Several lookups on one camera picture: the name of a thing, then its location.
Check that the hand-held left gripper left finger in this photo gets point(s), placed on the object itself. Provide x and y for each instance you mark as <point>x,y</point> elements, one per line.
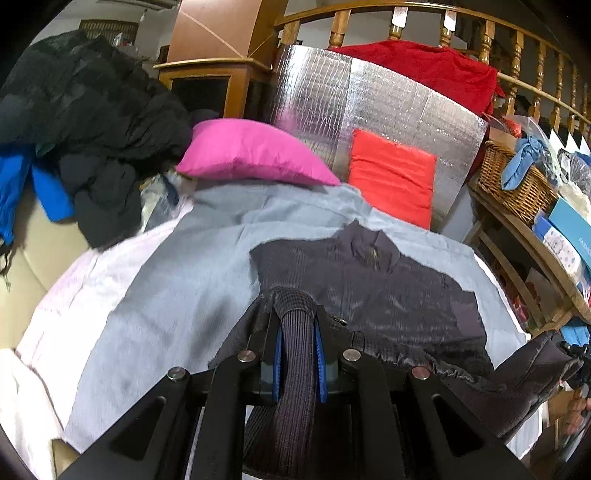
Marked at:
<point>276,369</point>

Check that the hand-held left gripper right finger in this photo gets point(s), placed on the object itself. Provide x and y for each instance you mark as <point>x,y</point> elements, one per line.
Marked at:
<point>322,364</point>

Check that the dark grey quilted jacket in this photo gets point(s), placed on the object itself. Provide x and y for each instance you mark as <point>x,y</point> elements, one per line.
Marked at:
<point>388,281</point>

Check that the pile of black clothes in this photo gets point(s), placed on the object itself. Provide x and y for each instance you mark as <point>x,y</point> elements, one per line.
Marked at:
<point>92,120</point>

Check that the person's right hand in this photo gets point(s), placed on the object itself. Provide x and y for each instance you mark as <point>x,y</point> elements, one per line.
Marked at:
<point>575,413</point>

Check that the wooden shelf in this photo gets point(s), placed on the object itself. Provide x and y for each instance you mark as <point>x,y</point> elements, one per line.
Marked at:
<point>545,258</point>

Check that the light grey bed sheet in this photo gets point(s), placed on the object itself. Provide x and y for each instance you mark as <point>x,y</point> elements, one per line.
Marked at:
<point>175,286</point>

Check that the blue cardboard box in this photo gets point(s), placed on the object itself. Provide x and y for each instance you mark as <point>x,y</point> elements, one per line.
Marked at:
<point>575,230</point>

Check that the wicker basket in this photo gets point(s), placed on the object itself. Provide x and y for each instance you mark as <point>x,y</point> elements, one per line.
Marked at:
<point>517,184</point>

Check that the red cushion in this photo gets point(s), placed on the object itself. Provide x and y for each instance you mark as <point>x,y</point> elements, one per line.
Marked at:
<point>392,175</point>

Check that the light blue cloth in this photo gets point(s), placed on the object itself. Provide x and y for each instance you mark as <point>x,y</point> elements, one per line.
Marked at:
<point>524,161</point>

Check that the pink pillow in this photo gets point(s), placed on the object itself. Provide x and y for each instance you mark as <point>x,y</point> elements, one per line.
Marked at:
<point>254,152</point>

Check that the beige sofa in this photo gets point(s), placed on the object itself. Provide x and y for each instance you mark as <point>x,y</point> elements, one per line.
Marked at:
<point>32,277</point>

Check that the silver foil insulation panel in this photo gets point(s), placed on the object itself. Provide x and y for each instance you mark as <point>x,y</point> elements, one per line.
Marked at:
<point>323,92</point>

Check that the blue garment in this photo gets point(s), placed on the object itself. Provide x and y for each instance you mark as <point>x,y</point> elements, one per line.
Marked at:
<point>46,189</point>

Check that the red blanket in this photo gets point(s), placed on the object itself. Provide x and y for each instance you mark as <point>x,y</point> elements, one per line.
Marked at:
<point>429,69</point>

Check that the wooden cabinet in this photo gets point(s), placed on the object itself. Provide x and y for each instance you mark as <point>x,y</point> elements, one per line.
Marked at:
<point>217,60</point>

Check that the wooden railing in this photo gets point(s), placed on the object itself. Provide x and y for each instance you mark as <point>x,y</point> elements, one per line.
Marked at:
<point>512,50</point>

